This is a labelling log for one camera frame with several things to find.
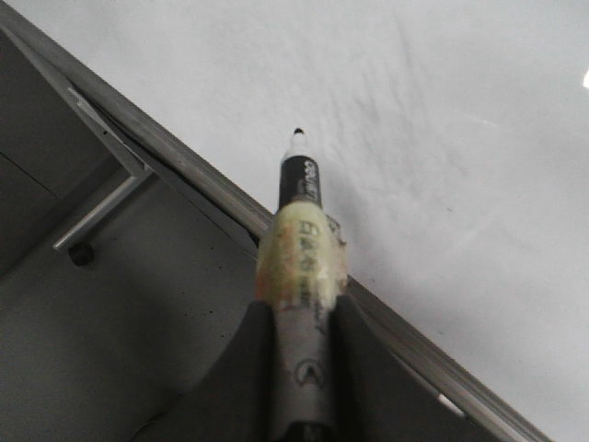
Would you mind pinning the grey whiteboard stand leg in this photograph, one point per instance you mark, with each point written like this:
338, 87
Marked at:
84, 226

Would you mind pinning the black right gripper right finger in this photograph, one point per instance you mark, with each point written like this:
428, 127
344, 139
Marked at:
388, 403

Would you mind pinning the white whiteboard with metal frame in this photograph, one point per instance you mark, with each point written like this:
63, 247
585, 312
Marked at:
453, 143

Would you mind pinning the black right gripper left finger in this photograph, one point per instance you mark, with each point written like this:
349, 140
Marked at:
231, 402

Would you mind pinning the black caster wheel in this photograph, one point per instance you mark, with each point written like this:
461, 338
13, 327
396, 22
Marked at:
81, 254

